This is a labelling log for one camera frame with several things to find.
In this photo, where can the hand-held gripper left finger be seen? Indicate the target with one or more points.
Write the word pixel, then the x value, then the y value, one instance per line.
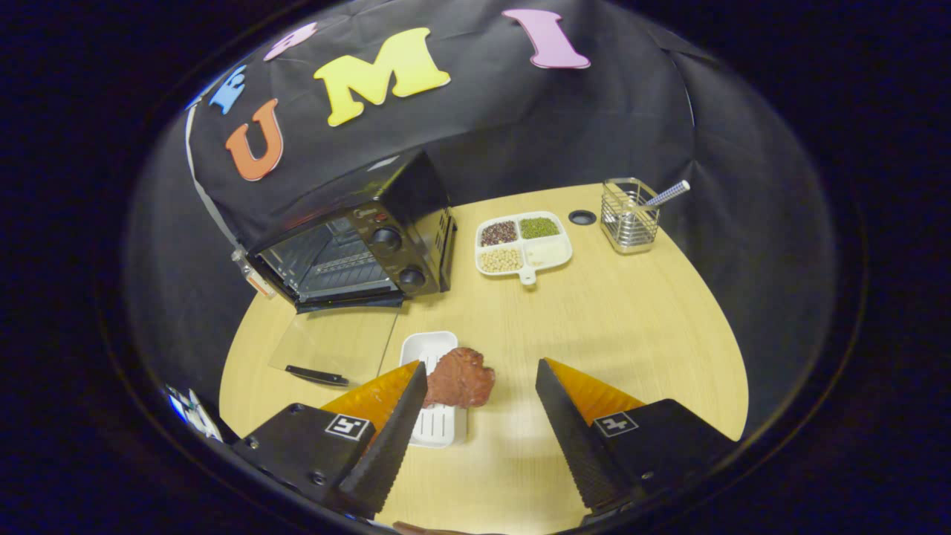
pixel 390 446

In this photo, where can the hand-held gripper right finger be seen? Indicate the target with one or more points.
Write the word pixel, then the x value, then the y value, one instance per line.
pixel 583 446

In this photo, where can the red-brown meat steak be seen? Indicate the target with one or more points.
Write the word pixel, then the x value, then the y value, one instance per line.
pixel 461 379

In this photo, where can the black toaster oven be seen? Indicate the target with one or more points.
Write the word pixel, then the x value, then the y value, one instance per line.
pixel 416 193

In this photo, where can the white rectangular tray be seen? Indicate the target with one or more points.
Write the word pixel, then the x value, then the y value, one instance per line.
pixel 438 427

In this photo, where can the white divided bean plate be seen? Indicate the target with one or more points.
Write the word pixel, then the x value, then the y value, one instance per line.
pixel 546 254

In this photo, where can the black round table grommet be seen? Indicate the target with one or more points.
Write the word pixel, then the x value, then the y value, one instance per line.
pixel 582 218

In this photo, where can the silver patterned straw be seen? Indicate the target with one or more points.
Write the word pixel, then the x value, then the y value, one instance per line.
pixel 669 195

